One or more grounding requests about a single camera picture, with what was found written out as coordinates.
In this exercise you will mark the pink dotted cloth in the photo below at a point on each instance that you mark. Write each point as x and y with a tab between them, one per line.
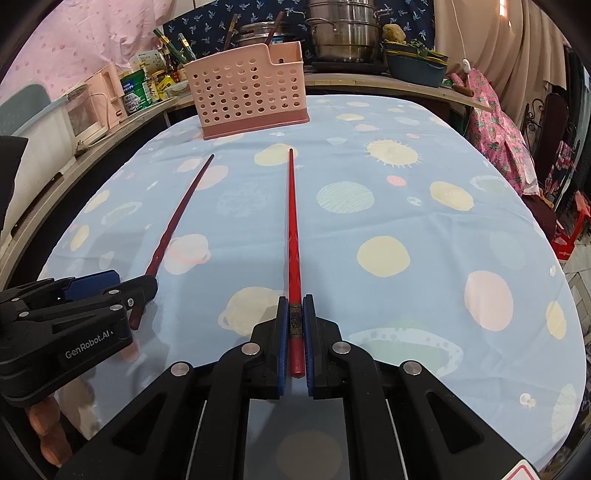
69	41

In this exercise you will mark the yellow-brown sponge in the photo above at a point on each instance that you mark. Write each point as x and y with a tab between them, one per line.
395	33

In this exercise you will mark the dark metal chair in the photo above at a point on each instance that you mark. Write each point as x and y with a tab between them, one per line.
556	124

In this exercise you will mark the wooden shelf board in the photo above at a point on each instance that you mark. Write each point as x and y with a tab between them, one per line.
397	90

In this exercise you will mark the dark red chopstick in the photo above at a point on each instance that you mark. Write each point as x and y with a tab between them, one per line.
274	27
182	210

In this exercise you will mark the pink electric appliance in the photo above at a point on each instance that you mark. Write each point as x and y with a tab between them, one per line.
108	92

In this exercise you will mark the green white tin can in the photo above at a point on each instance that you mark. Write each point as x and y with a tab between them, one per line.
136	92

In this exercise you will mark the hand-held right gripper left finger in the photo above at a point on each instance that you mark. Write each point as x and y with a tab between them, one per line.
282	341

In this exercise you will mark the blue planet print tablecloth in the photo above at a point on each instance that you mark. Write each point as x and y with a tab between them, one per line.
415	221

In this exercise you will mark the dark sauce bottle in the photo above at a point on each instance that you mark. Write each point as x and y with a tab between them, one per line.
171	67

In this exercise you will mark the large steel steamer pot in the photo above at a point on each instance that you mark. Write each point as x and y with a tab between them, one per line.
344	37

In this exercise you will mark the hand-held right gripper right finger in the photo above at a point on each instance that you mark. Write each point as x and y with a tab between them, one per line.
309	346

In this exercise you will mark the pale teal plastic container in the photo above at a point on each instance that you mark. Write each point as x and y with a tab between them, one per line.
23	108

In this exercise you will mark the dark blue floral cloth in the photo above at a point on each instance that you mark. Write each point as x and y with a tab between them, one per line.
203	21

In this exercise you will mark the small steel pot with lid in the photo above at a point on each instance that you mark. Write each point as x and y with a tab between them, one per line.
258	34

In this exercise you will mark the teal plastic basin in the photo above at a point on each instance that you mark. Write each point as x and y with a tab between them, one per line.
415	69

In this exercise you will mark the pink perforated utensil basket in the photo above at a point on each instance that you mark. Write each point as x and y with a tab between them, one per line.
231	62

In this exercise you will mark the red plastic stool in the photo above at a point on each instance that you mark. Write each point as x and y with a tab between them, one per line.
572	230

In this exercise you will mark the black flat object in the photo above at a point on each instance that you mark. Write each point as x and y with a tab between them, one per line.
11	180

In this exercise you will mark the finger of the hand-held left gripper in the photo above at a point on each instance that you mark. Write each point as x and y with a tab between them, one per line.
92	284
141	290

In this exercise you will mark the beige curtain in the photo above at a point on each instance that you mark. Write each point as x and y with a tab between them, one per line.
503	37

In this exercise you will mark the white plastic jar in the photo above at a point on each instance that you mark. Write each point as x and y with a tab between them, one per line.
150	61

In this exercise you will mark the brown turned wooden post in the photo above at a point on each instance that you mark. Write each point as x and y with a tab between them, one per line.
48	429

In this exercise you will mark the black cooker base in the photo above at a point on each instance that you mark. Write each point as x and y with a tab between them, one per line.
351	67

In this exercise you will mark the yellow packet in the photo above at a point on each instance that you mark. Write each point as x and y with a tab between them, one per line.
165	87

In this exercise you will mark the brown wooden stick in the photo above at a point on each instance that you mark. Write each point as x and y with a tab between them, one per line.
231	32

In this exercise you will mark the pink pineapple print cloth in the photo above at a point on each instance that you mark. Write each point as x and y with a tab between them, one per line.
501	134

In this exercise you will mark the bright red chopstick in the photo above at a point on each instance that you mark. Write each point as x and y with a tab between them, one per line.
293	240

